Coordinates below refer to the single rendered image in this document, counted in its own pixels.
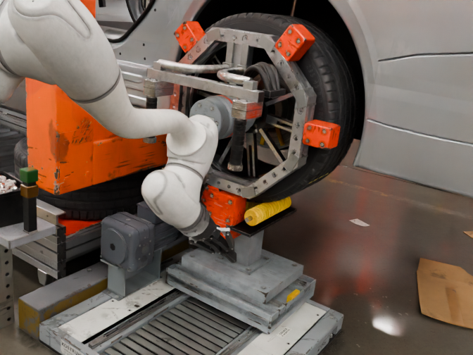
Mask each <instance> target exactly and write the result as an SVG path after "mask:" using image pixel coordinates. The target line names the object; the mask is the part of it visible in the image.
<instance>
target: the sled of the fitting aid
mask: <svg viewBox="0 0 473 355"><path fill-rule="evenodd" d="M165 283H166V284H168V285H170V286H172V287H174V288H176V289H178V290H180V291H182V292H184V293H186V294H188V295H190V296H192V297H194V298H196V299H198V300H200V301H203V302H205V303H207V304H209V305H211V306H213V307H215V308H217V309H219V310H221V311H223V312H225V313H227V314H229V315H231V316H233V317H235V318H237V319H239V320H241V321H243V322H245V323H247V324H249V325H251V326H253V327H255V328H257V329H259V330H261V331H263V332H265V333H267V334H270V333H271V332H273V331H274V330H275V329H276V328H277V327H278V326H280V325H281V324H282V323H283V322H284V321H285V320H286V319H287V318H288V317H289V316H290V315H292V314H293V313H294V312H295V311H296V310H297V309H299V308H300V307H301V306H302V305H303V304H304V303H306V302H307V300H309V299H310V298H311V297H312V296H313V295H314V290H315V283H316V279H314V278H311V277H309V276H307V275H304V274H302V276H300V277H299V278H298V279H296V280H295V281H293V282H292V283H291V284H290V285H289V286H288V287H286V288H285V289H283V290H282V291H281V292H280V293H279V294H277V295H276V296H275V297H273V298H272V299H271V300H269V302H267V303H266V304H263V303H261V302H259V301H256V300H255V299H252V298H250V297H247V296H246V295H244V294H241V293H239V292H237V291H235V290H233V289H230V288H228V287H226V286H224V285H221V284H220V283H218V282H216V281H213V280H211V279H209V278H207V277H204V276H202V275H200V274H198V273H196V272H194V271H192V270H189V269H188V268H185V267H183V266H182V259H180V260H179V261H177V262H175V263H173V264H171V265H169V266H167V268H166V278H165Z"/></svg>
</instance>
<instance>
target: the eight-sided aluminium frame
mask: <svg viewBox="0 0 473 355"><path fill-rule="evenodd" d="M279 38H280V36H276V35H267V34H262V33H257V32H248V31H243V30H234V29H230V28H224V27H212V28H211V29H210V30H209V31H208V32H206V34H205V35H204V36H203V37H202V38H201V39H200V40H199V41H198V42H197V43H196V44H195V45H194V46H193V47H192V49H191V50H190V51H189V52H188V53H187V54H186V55H185V56H184V57H183V58H182V59H181V60H180V61H179V62H178V63H185V64H192V65H201V64H202V62H204V61H205V60H206V59H207V58H208V57H209V56H210V55H211V54H212V53H213V52H214V51H215V50H216V49H217V48H218V47H219V46H220V45H221V44H222V43H223V42H234V43H235V44H241V45H242V44H249V46H254V47H258V48H263V49H265V51H266V52H267V54H268V56H269V57H270V59H271V60H272V62H273V63H274V65H275V67H276V69H277V70H278V71H279V74H280V75H281V76H282V78H283V80H284V81H285V83H286V85H287V86H288V88H289V89H290V91H291V93H292V94H293V96H294V97H295V99H296V104H295V109H294V119H293V124H292V129H291V138H290V143H289V152H288V158H287V160H285V161H284V162H283V163H281V164H279V165H278V166H277V167H276V168H274V169H272V170H271V171H270V172H268V173H267V174H265V175H264V176H262V177H261V178H260V179H258V180H256V181H255V182H251V181H248V180H244V179H241V178H239V177H235V176H233V175H229V174H226V173H223V172H220V171H218V170H213V169H212V167H211V166H210V168H209V170H208V172H207V174H206V176H205V177H204V179H203V182H202V183H203V184H205V183H208V184H209V185H211V186H214V187H217V188H218V189H222V190H224V191H227V192H231V193H233V194H236V195H239V196H241V197H242V198H244V197H245V198H247V199H252V198H254V197H256V196H258V195H260V194H262V193H263V192H265V191H266V190H267V189H269V188H271V187H272V186H273V185H275V184H277V183H278V182H279V181H281V180H283V179H284V178H285V177H287V176H288V175H290V174H292V173H293V172H294V171H296V170H298V169H300V168H301V167H302V166H304V165H305V164H306V160H307V157H308V147H309V146H308V145H306V144H302V139H303V130H304V125H305V122H308V121H311V120H313V116H314V111H315V105H316V98H317V95H316V93H315V92H314V90H313V87H311V86H310V83H309V82H308V81H307V79H306V78H305V75H304V74H303V73H302V71H301V69H300V68H299V67H298V64H297V63H296V62H295V61H286V59H285V58H284V57H283V55H281V54H280V52H279V51H278V50H277V49H276V48H275V44H276V43H277V41H278V40H279ZM189 94H190V87H186V86H183V85H177V84H174V89H173V95H170V109H171V110H176V111H179V112H181V113H183V114H184V115H186V116H187V117H188V112H189Z"/></svg>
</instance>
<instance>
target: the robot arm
mask: <svg viewBox="0 0 473 355"><path fill-rule="evenodd" d="M25 77H27V78H30V79H33V80H38V81H40V82H44V83H47V84H49V85H57V86H59V87H60V88H61V89H62V90H63V91H64V92H65V93H66V94H67V95H68V97H69V98H70V99H71V100H72V101H74V102H75V103H76V104H77V105H78V106H80V107H81V108H83V109H84V110H85V111H86V112H87V113H88V114H89V115H91V116H92V117H93V118H94V119H95V120H96V121H98V122H99V123H100V124H101V125H102V126H103V127H105V128H106V129H107V130H108V131H110V132H112V133H113V134H114V135H117V136H119V137H123V138H127V139H141V138H146V137H153V136H157V135H164V134H167V137H166V144H167V157H168V162H167V164H166V167H165V169H164V170H155V171H153V172H151V173H149V174H148V175H147V176H146V177H145V179H144V181H143V183H142V186H141V194H142V196H143V198H144V201H145V202H146V204H147V205H148V206H149V208H150V209H151V210H152V211H153V212H154V213H155V214H156V215H157V216H158V217H159V218H160V219H161V220H163V221H164V222H166V223H167V224H169V225H173V226H174V227H175V228H176V229H178V230H179V231H180V232H181V233H182V234H183V235H186V236H187V237H189V244H193V245H196V246H198V247H199V248H201V249H203V250H205V251H207V252H209V253H211V254H214V253H215V252H217V253H218V254H221V255H222V256H225V257H226V258H227V259H228V260H229V261H230V262H232V263H236V262H237V253H236V252H235V251H234V239H233V237H232V234H231V232H230V226H229V225H227V226H226V227H225V228H221V227H220V226H219V225H216V224H215V222H214V220H213V219H212V218H211V217H210V216H209V212H208V210H207V209H206V208H205V207H204V206H203V205H202V204H201V202H200V201H199V200H200V191H201V185H202V182H203V179H204V177H205V176H206V174H207V172H208V170H209V168H210V165H211V163H212V161H213V158H214V155H215V152H216V149H217V143H218V130H217V125H216V124H215V123H214V122H213V121H212V120H211V119H210V118H209V117H207V116H202V115H195V116H192V117H190V118H188V117H187V116H186V115H184V114H183V113H181V112H179V111H176V110H171V109H138V108H134V107H133V106H132V105H131V103H130V100H129V97H128V95H127V90H126V88H125V84H124V81H123V78H122V73H121V69H120V67H119V65H118V62H117V60H116V58H115V55H114V53H113V49H112V47H111V45H110V43H109V41H108V40H107V38H106V36H105V34H104V33H103V31H102V29H101V28H100V26H99V24H98V23H97V21H96V20H95V18H94V17H93V15H92V14H91V13H90V12H89V10H88V9H87V7H86V6H85V5H84V4H83V3H82V2H81V1H80V0H0V104H4V103H5V102H6V101H7V100H8V99H9V98H11V96H12V94H13V93H14V91H15V90H16V88H17V87H18V86H19V84H20V83H21V82H22V81H23V80H24V78H25ZM220 233H222V234H223V236H225V238H224V237H223V236H222V235H221V234H220ZM210 247H211V249H210Z"/></svg>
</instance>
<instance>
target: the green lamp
mask: <svg viewBox="0 0 473 355"><path fill-rule="evenodd" d="M20 180H21V181H23V182H25V183H27V184H29V183H32V182H37V181H38V170H37V169H36V168H33V167H26V168H21V169H20Z"/></svg>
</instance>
